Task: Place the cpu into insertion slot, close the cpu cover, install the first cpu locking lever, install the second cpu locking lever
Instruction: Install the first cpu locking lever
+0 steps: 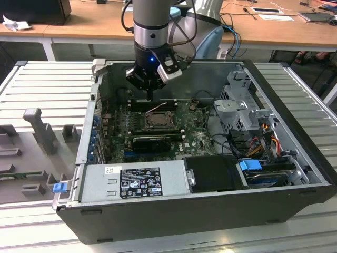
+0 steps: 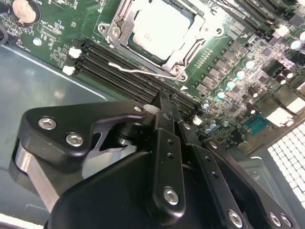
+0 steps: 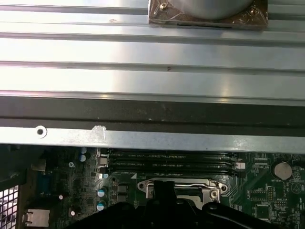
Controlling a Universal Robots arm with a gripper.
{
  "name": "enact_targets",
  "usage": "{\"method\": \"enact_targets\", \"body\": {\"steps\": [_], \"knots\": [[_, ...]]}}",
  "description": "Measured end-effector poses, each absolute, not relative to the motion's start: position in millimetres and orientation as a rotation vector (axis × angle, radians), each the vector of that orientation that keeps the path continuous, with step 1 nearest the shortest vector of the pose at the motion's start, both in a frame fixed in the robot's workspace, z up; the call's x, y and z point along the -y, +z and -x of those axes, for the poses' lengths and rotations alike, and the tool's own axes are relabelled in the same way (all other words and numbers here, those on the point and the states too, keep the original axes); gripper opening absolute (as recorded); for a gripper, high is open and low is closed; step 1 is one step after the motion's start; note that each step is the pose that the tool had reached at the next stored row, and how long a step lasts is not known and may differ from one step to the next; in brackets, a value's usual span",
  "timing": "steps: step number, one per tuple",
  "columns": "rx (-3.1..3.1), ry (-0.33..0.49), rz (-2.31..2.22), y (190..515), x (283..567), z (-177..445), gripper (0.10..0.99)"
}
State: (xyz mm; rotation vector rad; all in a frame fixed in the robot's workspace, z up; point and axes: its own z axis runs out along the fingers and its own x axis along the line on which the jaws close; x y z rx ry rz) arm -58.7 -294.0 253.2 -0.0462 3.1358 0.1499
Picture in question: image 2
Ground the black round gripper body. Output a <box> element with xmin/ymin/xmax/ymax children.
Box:
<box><xmin>44</xmin><ymin>150</ymin><xmax>224</xmax><ymax>229</ymax></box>

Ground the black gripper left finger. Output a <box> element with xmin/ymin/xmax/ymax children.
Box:
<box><xmin>9</xmin><ymin>92</ymin><xmax>187</xmax><ymax>218</ymax></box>

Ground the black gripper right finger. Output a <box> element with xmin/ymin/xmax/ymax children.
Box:
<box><xmin>168</xmin><ymin>95</ymin><xmax>300</xmax><ymax>229</ymax></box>

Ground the metal socket cover frame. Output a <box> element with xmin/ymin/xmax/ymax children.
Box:
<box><xmin>109</xmin><ymin>0</ymin><xmax>226</xmax><ymax>81</ymax></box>

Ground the silver square CPU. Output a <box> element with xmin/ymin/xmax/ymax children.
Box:
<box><xmin>127</xmin><ymin>0</ymin><xmax>201</xmax><ymax>66</ymax></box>

